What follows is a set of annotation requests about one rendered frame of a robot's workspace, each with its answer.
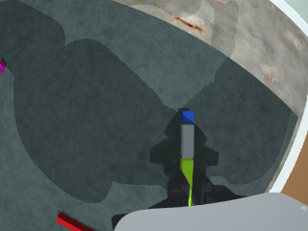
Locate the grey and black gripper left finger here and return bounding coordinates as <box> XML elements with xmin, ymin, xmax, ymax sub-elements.
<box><xmin>112</xmin><ymin>168</ymin><xmax>190</xmax><ymax>231</ymax></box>

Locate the grey rod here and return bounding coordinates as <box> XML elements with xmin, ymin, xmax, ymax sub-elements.
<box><xmin>181</xmin><ymin>124</ymin><xmax>194</xmax><ymax>159</ymax></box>

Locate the small blue block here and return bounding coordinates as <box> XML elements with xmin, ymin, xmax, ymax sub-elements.
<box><xmin>181</xmin><ymin>112</ymin><xmax>194</xmax><ymax>122</ymax></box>

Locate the lime green rod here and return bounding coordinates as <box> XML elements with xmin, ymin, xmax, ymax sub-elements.
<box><xmin>181</xmin><ymin>158</ymin><xmax>193</xmax><ymax>206</ymax></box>

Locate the magenta rod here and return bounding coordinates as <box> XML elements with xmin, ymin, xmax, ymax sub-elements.
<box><xmin>0</xmin><ymin>61</ymin><xmax>6</xmax><ymax>73</ymax></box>

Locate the red rod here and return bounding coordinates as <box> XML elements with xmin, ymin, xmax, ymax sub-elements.
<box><xmin>56</xmin><ymin>213</ymin><xmax>94</xmax><ymax>231</ymax></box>

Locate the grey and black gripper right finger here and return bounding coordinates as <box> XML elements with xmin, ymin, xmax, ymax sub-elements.
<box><xmin>192</xmin><ymin>167</ymin><xmax>246</xmax><ymax>206</ymax></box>

